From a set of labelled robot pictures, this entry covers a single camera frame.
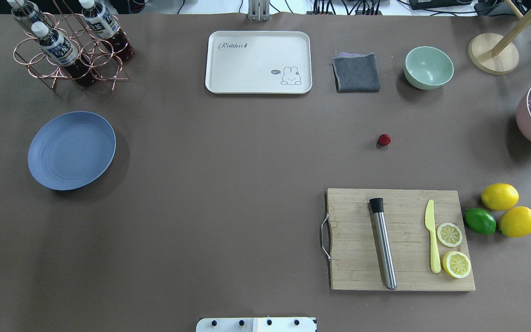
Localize red strawberry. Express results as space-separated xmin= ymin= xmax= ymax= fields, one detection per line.
xmin=377 ymin=134 xmax=392 ymax=147

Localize blue round plate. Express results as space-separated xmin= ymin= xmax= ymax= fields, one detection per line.
xmin=28 ymin=111 xmax=117 ymax=190

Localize cream rabbit tray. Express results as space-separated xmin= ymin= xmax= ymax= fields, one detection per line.
xmin=205 ymin=31 xmax=313 ymax=94

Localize grey folded cloth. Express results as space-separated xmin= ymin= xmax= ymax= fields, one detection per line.
xmin=332 ymin=52 xmax=381 ymax=93

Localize wooden cutting board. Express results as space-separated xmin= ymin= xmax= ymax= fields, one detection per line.
xmin=326 ymin=188 xmax=475 ymax=291

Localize yellow plastic knife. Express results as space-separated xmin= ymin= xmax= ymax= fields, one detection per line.
xmin=424 ymin=199 xmax=441 ymax=273

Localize mint green bowl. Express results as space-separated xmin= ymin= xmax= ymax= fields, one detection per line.
xmin=404 ymin=46 xmax=454 ymax=90

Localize upper lemon half slice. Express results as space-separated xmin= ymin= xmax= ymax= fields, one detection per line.
xmin=436 ymin=223 xmax=463 ymax=248

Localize lemon half slice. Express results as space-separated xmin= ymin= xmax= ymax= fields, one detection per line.
xmin=441 ymin=251 xmax=472 ymax=278
xmin=436 ymin=223 xmax=463 ymax=248

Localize lower lemon half slice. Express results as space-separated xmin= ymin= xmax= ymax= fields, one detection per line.
xmin=441 ymin=251 xmax=472 ymax=278

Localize tea bottle right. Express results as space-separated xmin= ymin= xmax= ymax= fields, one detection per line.
xmin=79 ymin=0 xmax=135 ymax=62

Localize tea bottle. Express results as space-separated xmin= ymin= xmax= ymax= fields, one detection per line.
xmin=31 ymin=22 xmax=96 ymax=88
xmin=7 ymin=0 xmax=53 ymax=36
xmin=79 ymin=0 xmax=135 ymax=62

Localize green lime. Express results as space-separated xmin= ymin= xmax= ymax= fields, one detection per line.
xmin=464 ymin=207 xmax=497 ymax=235

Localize upper whole lemon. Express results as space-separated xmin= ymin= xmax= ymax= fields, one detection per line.
xmin=480 ymin=183 xmax=519 ymax=211

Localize whole lemon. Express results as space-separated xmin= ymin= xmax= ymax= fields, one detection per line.
xmin=480 ymin=183 xmax=519 ymax=211
xmin=499 ymin=206 xmax=531 ymax=237

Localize tea bottle front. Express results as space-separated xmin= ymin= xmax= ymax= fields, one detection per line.
xmin=31 ymin=22 xmax=96 ymax=88

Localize lower whole lemon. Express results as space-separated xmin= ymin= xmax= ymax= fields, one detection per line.
xmin=499 ymin=206 xmax=531 ymax=237

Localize wooden stand round base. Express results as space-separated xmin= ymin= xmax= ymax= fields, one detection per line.
xmin=468 ymin=9 xmax=531 ymax=75

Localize tea bottle left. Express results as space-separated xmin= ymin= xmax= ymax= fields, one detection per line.
xmin=7 ymin=0 xmax=53 ymax=36

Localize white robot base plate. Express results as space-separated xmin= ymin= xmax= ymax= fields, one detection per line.
xmin=195 ymin=317 xmax=318 ymax=332

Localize copper wire bottle rack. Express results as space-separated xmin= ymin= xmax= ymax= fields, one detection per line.
xmin=13 ymin=0 xmax=129 ymax=90

